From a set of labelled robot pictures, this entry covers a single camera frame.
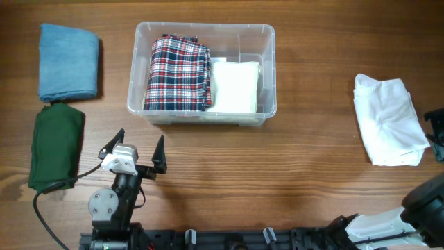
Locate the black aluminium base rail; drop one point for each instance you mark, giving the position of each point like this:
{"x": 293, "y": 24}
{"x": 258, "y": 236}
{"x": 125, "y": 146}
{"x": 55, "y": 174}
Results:
{"x": 294, "y": 239}

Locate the white cloth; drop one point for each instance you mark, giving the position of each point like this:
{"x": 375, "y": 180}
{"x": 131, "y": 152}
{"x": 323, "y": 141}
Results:
{"x": 389, "y": 126}

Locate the red navy plaid cloth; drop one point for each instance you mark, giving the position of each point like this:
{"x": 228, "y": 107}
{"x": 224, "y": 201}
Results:
{"x": 179, "y": 75}

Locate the clear plastic storage container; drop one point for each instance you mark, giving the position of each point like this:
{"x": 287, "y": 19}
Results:
{"x": 227, "y": 42}

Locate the cream cloth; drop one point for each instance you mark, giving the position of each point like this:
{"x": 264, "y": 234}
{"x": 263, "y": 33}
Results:
{"x": 233, "y": 92}

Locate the folded blue cloth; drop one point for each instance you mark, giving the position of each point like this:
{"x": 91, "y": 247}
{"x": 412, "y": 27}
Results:
{"x": 68, "y": 63}

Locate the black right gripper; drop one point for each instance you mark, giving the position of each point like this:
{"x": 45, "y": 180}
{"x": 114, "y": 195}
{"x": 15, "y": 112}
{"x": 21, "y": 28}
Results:
{"x": 438, "y": 118}

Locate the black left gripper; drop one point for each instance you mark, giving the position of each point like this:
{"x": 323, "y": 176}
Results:
{"x": 159, "y": 160}

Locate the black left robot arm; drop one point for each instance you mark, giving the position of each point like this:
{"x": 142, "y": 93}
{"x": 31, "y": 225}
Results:
{"x": 112, "y": 208}

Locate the folded dark green cloth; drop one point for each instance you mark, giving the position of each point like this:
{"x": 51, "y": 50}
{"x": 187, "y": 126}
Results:
{"x": 56, "y": 145}

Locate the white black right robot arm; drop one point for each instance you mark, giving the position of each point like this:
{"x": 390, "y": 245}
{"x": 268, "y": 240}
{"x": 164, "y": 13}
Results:
{"x": 418, "y": 221}

